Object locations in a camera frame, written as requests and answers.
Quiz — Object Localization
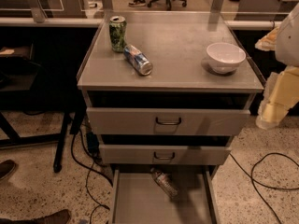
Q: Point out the grey drawer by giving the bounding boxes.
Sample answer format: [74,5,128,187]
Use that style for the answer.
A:
[108,166,221,224]
[100,145,231,165]
[87,107,249,136]

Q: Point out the green soda can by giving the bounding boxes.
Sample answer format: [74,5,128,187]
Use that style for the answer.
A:
[109,15,127,52]

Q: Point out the clear plastic water bottle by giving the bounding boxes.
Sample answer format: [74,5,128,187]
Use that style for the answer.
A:
[150,168,178,199]

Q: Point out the white bowl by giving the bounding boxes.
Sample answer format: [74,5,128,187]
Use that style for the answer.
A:
[206,42,246,74]

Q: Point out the black floor cable left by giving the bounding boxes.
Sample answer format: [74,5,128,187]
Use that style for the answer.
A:
[70,128,114,224]

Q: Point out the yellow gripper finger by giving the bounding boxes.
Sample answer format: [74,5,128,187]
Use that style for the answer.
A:
[256,66,299,130]

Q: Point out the dark shoe bottom left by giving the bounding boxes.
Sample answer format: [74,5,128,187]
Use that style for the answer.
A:
[0,209,71,224]

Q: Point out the brown shoe left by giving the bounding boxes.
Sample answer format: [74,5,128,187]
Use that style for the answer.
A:
[0,160,17,180]

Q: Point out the grey middle drawer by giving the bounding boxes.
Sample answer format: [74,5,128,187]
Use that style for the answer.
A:
[100,145,231,165]

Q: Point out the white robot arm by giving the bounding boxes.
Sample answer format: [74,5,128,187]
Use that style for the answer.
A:
[255,5,299,130]

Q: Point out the grey bottom drawer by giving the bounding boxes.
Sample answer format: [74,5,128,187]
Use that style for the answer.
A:
[108,166,221,224]

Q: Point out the grey drawer cabinet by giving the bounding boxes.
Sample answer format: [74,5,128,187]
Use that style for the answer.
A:
[76,10,264,175]

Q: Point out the black power adapter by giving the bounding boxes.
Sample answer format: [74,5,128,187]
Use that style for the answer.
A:
[86,133,99,154]

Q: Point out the blue soda can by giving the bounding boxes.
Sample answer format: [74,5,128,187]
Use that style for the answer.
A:
[123,44,153,76]

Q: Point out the black sneaker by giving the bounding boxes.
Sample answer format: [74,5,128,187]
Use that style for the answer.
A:
[128,0,146,7]

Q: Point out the grey top drawer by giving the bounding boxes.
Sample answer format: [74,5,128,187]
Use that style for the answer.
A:
[87,107,249,136]

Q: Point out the black table leg frame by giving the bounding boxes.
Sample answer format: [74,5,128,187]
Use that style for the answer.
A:
[0,110,71,174]

